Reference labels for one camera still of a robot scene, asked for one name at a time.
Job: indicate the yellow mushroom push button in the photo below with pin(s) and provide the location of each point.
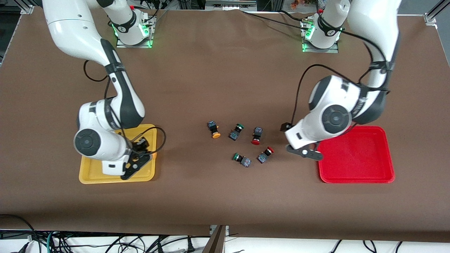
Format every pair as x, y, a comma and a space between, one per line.
213, 127

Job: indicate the orange background object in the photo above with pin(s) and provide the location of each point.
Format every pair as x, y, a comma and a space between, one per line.
297, 3

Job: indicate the silver aluminium rail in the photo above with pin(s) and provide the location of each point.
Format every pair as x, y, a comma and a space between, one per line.
228, 5

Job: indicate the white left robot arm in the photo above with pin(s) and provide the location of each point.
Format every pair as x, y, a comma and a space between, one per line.
372, 21

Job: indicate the brown table cloth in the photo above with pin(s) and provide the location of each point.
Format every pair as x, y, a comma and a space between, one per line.
225, 88

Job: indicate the green mushroom push button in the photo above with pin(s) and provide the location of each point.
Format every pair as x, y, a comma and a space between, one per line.
233, 135
246, 162

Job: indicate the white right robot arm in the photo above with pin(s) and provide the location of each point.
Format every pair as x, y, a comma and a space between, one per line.
70, 28

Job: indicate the white metal bracket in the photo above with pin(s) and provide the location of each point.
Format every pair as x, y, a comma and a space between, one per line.
212, 229

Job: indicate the red plastic tray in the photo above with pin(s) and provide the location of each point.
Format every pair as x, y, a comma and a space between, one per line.
369, 158

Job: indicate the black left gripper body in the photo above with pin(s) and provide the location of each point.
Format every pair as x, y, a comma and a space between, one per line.
285, 127

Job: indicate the brown table post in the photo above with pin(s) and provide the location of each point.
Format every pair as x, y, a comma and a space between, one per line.
215, 244

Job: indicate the silver corner frame profile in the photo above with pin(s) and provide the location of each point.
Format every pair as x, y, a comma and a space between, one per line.
430, 17
28, 10

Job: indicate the yellow plastic tray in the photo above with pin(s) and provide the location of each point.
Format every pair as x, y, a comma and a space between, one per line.
91, 175

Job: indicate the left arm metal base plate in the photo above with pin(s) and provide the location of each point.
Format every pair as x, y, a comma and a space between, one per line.
334, 51

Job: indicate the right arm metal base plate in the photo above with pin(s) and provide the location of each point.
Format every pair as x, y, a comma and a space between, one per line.
123, 45

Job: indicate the red mushroom push button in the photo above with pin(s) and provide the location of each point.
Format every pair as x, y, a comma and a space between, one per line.
258, 131
262, 157

